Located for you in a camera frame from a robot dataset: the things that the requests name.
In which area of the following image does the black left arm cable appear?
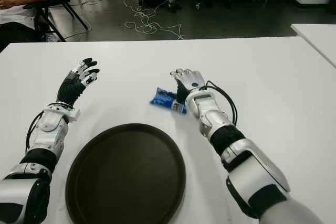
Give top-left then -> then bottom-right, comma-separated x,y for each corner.
25,111 -> 44,154

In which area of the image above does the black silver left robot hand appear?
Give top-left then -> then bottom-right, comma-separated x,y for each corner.
57,57 -> 101,109

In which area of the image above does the blue Oreo cookie pack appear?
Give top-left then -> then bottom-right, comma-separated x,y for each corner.
149,87 -> 188,115

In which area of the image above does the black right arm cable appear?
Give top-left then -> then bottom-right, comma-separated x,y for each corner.
204,81 -> 238,125

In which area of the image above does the round dark brown tray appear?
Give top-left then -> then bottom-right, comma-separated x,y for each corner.
65,123 -> 186,224

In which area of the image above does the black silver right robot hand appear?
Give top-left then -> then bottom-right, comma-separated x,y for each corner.
169,68 -> 208,103

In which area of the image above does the white side table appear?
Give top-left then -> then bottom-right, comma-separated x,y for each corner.
290,24 -> 336,67

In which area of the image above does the seated person in white shirt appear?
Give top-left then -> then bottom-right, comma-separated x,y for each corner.
0,0 -> 50,51

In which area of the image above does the tangled white floor cable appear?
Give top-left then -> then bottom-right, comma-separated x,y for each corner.
123,0 -> 186,40

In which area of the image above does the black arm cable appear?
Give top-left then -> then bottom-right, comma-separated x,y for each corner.
25,111 -> 44,154
204,81 -> 238,125

